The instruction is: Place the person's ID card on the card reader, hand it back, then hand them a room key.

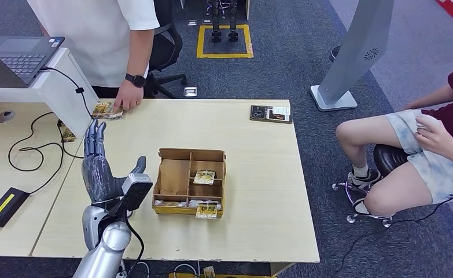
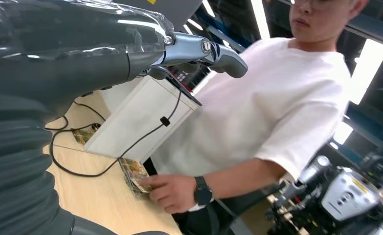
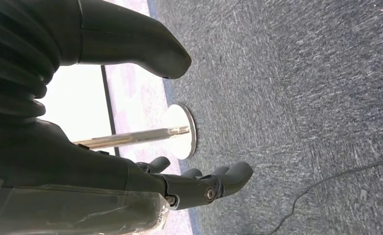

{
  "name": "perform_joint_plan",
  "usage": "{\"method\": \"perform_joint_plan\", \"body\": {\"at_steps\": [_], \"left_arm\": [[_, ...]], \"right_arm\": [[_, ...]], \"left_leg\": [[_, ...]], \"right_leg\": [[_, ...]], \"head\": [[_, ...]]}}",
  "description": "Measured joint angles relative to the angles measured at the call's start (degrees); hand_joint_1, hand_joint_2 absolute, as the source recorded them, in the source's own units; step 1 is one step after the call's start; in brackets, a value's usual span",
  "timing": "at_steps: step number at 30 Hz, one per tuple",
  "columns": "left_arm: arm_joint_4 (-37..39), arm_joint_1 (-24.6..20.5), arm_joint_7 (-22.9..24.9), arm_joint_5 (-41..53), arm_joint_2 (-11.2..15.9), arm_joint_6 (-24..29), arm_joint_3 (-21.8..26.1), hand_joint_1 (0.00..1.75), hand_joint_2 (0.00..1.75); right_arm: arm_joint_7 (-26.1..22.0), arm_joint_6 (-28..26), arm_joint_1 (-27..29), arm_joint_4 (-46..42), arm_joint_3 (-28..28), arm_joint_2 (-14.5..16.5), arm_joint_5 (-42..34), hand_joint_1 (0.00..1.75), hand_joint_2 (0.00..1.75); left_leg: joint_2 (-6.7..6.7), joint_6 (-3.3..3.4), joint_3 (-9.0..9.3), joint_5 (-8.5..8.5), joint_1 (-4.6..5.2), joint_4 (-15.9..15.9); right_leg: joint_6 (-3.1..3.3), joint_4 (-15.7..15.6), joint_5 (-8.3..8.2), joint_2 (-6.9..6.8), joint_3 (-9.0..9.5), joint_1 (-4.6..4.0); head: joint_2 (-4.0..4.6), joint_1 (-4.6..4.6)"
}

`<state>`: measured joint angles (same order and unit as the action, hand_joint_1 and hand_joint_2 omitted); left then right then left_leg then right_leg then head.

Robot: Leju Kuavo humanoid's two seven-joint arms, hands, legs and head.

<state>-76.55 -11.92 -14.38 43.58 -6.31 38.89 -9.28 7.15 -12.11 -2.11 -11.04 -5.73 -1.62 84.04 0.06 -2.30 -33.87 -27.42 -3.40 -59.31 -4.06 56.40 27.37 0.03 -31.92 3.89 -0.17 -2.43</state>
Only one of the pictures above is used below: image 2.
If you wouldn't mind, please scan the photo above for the person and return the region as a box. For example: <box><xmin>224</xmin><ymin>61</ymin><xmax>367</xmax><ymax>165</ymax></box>
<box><xmin>141</xmin><ymin>0</ymin><xmax>370</xmax><ymax>235</ymax></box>

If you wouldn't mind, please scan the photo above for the black power cable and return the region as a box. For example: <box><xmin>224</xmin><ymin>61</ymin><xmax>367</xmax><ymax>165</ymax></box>
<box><xmin>45</xmin><ymin>91</ymin><xmax>182</xmax><ymax>178</ymax></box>

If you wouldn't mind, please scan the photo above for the long ceiling light strip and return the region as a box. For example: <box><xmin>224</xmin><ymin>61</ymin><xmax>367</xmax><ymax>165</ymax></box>
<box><xmin>249</xmin><ymin>0</ymin><xmax>271</xmax><ymax>40</ymax></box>

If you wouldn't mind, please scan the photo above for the stack of yellow hotel cards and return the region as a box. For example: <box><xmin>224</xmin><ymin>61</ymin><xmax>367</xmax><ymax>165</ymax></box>
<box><xmin>118</xmin><ymin>158</ymin><xmax>154</xmax><ymax>197</ymax></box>

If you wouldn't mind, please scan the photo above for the black wrist watch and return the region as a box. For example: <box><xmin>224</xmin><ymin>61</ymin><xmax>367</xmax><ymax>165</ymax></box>
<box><xmin>194</xmin><ymin>176</ymin><xmax>214</xmax><ymax>207</ymax></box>

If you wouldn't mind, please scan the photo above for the grey background robot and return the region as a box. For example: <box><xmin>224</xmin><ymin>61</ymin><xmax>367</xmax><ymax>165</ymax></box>
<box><xmin>265</xmin><ymin>155</ymin><xmax>383</xmax><ymax>235</ymax></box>

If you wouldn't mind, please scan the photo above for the large ceiling light panel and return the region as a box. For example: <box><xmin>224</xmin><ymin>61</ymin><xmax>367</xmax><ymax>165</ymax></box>
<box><xmin>346</xmin><ymin>39</ymin><xmax>383</xmax><ymax>104</ymax></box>

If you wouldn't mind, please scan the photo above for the white desk riser shelf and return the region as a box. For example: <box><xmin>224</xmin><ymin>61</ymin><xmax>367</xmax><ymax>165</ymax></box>
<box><xmin>83</xmin><ymin>75</ymin><xmax>201</xmax><ymax>163</ymax></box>

